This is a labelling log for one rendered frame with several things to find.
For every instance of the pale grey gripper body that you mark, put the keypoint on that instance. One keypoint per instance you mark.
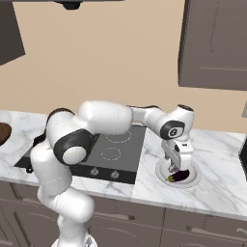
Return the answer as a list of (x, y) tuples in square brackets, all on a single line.
[(183, 160)]

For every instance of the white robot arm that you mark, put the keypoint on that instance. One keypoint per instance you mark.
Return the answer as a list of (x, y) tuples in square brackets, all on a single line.
[(106, 117)]

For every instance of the brown wooden bowl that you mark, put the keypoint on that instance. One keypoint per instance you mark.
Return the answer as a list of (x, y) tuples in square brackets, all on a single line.
[(4, 132)]

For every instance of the grey cupboard door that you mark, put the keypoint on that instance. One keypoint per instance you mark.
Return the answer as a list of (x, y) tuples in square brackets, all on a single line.
[(22, 225), (122, 236), (199, 241)]

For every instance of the dark purple eggplant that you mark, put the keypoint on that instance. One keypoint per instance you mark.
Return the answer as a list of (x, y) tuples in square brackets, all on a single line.
[(180, 175)]

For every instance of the dark extractor hood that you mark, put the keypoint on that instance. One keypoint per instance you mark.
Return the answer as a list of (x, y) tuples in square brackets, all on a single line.
[(70, 3)]

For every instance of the black hob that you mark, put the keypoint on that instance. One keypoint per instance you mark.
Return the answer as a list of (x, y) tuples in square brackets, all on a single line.
[(128, 151)]

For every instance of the black appliance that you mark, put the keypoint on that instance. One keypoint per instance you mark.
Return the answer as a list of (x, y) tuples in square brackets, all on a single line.
[(243, 152)]

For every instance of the grey drawer front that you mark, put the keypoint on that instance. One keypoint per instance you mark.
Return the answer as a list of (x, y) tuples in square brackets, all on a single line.
[(19, 191), (196, 220), (144, 212)]

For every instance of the white round plate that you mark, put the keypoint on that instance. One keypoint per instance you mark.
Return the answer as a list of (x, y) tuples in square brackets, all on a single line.
[(194, 177)]

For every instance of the grey wall cupboard with panel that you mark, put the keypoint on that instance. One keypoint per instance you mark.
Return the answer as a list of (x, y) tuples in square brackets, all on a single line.
[(215, 41)]

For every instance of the grey hob knob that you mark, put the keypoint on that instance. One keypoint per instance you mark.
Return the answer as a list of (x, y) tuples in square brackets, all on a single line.
[(94, 171), (115, 174)]

